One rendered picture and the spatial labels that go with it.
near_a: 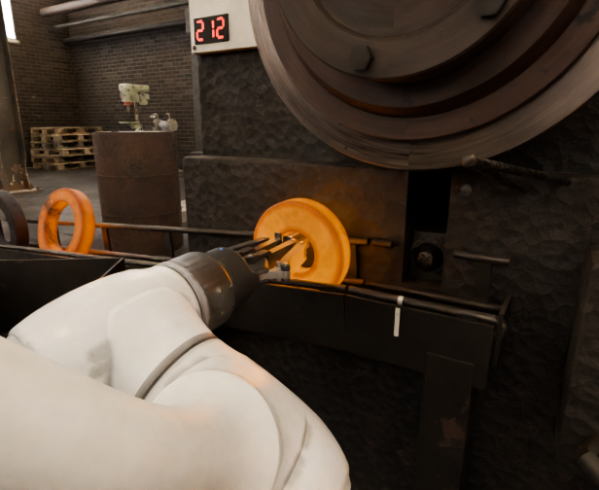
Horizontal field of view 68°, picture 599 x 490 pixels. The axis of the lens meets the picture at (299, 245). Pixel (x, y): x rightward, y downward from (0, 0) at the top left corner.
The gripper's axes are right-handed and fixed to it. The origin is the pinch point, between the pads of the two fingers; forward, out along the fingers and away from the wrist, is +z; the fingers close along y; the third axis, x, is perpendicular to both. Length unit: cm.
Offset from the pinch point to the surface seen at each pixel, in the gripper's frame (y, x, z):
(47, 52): -979, 148, 562
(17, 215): -83, -5, 1
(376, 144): 12.9, 14.6, -2.2
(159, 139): -213, 0, 166
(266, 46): -3.3, 27.1, -1.5
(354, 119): 10.6, 17.7, -3.8
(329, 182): 1.3, 7.7, 7.2
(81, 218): -59, -3, 2
